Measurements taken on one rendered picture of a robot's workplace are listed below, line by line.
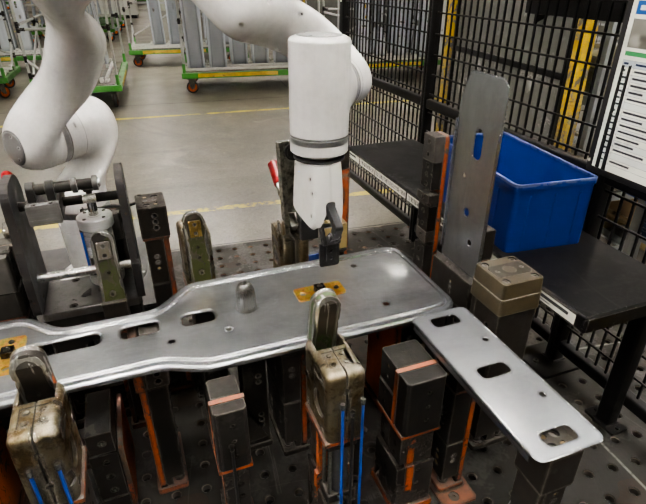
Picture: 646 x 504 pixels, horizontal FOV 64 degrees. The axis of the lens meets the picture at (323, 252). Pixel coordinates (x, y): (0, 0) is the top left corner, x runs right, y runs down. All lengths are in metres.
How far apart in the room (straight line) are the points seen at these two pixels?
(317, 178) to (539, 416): 0.42
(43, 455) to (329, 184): 0.48
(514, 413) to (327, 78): 0.48
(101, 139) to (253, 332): 0.63
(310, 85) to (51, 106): 0.58
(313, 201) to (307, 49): 0.20
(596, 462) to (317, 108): 0.79
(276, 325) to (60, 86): 0.61
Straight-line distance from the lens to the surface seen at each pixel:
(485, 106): 0.86
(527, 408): 0.71
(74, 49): 1.04
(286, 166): 0.93
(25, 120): 1.17
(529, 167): 1.17
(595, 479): 1.09
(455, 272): 0.96
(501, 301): 0.84
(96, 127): 1.23
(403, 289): 0.89
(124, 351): 0.80
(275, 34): 0.80
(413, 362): 0.77
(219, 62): 7.63
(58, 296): 1.04
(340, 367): 0.65
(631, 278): 0.99
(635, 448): 1.17
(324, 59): 0.69
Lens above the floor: 1.48
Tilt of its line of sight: 29 degrees down
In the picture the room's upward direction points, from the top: straight up
